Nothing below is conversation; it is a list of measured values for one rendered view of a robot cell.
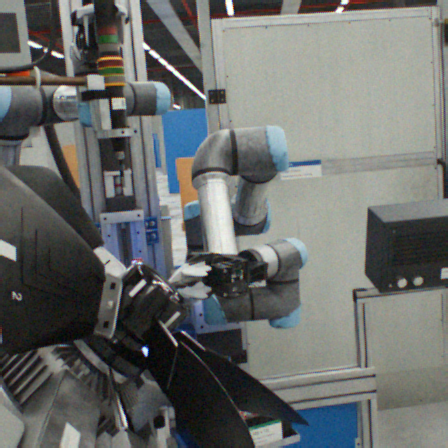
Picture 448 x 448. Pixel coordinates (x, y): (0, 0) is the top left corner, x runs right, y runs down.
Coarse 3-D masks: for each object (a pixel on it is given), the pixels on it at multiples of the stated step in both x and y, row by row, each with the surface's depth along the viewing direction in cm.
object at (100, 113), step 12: (96, 84) 97; (84, 96) 98; (96, 96) 96; (108, 96) 97; (96, 108) 98; (108, 108) 98; (96, 120) 98; (108, 120) 98; (108, 132) 98; (120, 132) 98; (132, 132) 99
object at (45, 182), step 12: (12, 168) 105; (24, 168) 107; (36, 168) 109; (48, 168) 112; (24, 180) 104; (36, 180) 105; (48, 180) 107; (60, 180) 109; (36, 192) 102; (48, 192) 104; (60, 192) 106; (48, 204) 101; (60, 204) 103; (72, 204) 104; (72, 216) 102; (84, 216) 103; (72, 228) 100; (84, 228) 101; (96, 228) 102; (96, 240) 100
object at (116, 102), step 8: (112, 88) 99; (120, 88) 99; (112, 96) 99; (120, 96) 99; (112, 104) 99; (120, 104) 99; (112, 112) 99; (120, 112) 99; (112, 120) 99; (120, 120) 100; (112, 128) 100; (120, 136) 100; (112, 144) 101; (120, 144) 100
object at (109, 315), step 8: (112, 280) 88; (120, 280) 90; (104, 288) 86; (120, 288) 90; (104, 296) 86; (112, 296) 88; (120, 296) 90; (104, 304) 86; (104, 312) 86; (112, 312) 88; (104, 320) 87; (112, 320) 89; (96, 328) 84; (104, 328) 86; (112, 328) 89; (104, 336) 87
